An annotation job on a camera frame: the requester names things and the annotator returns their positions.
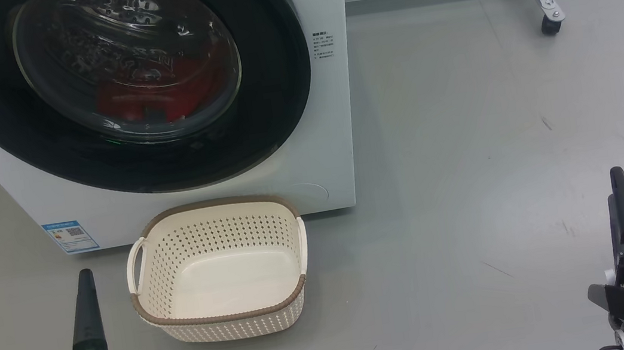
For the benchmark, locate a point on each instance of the cream perforated laundry basket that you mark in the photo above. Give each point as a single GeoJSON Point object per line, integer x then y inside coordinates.
{"type": "Point", "coordinates": [224, 283]}

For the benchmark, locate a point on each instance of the blue energy label sticker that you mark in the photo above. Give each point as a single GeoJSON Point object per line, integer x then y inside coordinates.
{"type": "Point", "coordinates": [72, 236]}

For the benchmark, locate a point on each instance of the washing machine drum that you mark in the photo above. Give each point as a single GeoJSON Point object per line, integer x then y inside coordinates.
{"type": "Point", "coordinates": [108, 45]}

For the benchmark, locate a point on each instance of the red cloth garment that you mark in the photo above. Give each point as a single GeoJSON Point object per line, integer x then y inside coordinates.
{"type": "Point", "coordinates": [195, 88]}

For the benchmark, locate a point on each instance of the round black glass washer door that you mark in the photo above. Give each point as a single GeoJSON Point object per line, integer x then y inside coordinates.
{"type": "Point", "coordinates": [276, 83]}

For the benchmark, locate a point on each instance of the white front-load washing machine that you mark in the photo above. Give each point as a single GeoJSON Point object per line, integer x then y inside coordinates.
{"type": "Point", "coordinates": [309, 157]}

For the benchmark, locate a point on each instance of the red jersey with print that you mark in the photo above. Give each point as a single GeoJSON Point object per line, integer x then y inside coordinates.
{"type": "Point", "coordinates": [121, 100]}

